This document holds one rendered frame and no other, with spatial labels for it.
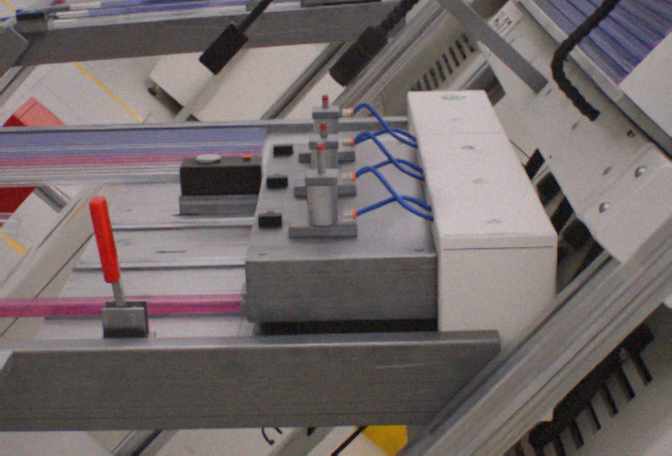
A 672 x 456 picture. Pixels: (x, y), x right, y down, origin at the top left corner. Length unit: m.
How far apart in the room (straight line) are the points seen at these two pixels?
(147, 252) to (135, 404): 0.25
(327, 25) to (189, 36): 0.24
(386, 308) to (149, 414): 0.18
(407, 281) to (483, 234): 0.07
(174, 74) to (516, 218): 4.78
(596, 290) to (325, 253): 0.20
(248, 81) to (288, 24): 3.35
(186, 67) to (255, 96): 0.31
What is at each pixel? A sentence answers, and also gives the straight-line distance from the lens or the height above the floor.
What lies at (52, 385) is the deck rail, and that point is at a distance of 0.94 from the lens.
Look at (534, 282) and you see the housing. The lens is 0.92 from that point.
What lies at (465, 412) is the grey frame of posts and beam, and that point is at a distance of 0.89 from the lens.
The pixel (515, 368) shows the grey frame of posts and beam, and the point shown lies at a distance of 0.88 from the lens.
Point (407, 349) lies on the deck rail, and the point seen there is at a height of 1.17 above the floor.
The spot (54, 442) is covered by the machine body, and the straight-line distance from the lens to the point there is 1.67.
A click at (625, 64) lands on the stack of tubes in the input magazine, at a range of 0.95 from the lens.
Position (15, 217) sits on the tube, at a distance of 0.74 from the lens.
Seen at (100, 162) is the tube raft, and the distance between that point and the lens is 1.43.
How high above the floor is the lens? 1.39
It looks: 12 degrees down
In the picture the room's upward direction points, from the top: 44 degrees clockwise
